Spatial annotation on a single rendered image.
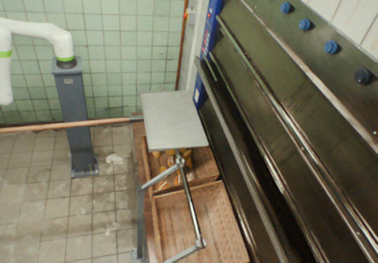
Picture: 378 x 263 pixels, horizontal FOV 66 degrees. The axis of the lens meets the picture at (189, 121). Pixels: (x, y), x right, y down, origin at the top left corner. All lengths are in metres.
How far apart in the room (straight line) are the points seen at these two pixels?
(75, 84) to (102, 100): 1.01
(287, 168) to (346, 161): 0.34
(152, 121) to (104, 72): 1.38
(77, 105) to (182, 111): 0.93
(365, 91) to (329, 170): 0.28
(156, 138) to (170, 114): 0.24
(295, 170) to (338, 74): 0.44
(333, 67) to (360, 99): 0.16
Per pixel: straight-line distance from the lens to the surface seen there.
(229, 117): 1.65
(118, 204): 2.90
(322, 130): 1.14
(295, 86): 1.27
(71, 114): 2.58
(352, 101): 1.05
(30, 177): 3.23
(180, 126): 1.86
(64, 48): 2.27
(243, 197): 1.81
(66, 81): 2.38
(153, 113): 1.95
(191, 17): 2.57
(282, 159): 1.36
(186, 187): 1.57
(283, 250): 1.21
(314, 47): 1.20
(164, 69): 3.19
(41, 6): 2.89
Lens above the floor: 2.45
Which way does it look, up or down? 42 degrees down
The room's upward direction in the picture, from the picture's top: 9 degrees clockwise
